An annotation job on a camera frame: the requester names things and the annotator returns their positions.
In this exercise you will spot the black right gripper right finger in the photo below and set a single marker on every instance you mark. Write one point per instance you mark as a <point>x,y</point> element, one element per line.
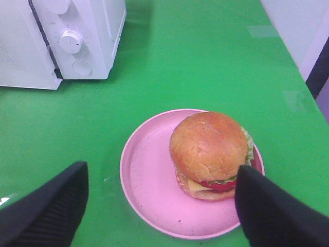
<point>269,216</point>

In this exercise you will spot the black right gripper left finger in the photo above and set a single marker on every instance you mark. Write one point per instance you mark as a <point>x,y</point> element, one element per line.
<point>51,214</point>

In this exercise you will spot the burger with lettuce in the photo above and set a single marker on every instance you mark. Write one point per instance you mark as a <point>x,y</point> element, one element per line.
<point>207,150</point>

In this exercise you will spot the pink round plate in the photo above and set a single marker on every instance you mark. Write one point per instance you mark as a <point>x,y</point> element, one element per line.
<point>149,183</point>

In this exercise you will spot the white microwave door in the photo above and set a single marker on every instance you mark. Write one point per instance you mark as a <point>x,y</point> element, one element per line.
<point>25,58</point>

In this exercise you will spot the white microwave knob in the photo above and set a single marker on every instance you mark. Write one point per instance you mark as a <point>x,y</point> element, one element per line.
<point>58,6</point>
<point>71,42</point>

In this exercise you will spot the white microwave oven body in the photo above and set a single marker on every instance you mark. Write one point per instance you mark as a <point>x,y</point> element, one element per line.
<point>100,25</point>

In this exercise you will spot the white panel right of table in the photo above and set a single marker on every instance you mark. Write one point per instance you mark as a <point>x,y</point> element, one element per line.
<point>303,27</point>

